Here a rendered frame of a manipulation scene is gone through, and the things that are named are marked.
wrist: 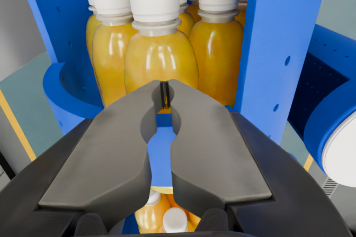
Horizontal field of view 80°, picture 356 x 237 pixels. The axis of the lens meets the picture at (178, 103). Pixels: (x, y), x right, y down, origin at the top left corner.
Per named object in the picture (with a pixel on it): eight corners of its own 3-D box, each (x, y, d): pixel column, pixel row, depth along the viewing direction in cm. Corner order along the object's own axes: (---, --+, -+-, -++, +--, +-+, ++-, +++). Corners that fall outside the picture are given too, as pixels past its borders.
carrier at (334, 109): (276, -8, 107) (222, 19, 114) (496, 52, 34) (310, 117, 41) (286, 43, 121) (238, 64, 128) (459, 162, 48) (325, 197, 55)
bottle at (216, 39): (224, 172, 27) (241, 19, 17) (177, 152, 31) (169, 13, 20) (242, 139, 32) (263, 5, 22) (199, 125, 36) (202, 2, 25)
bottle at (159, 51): (141, 155, 30) (115, 15, 20) (190, 146, 31) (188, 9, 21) (144, 199, 24) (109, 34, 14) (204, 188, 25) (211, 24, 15)
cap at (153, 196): (152, 182, 42) (151, 176, 41) (165, 195, 39) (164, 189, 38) (135, 194, 40) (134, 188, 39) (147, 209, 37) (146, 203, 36)
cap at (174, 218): (186, 239, 33) (186, 233, 32) (161, 236, 34) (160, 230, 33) (188, 215, 37) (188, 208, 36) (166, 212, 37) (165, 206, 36)
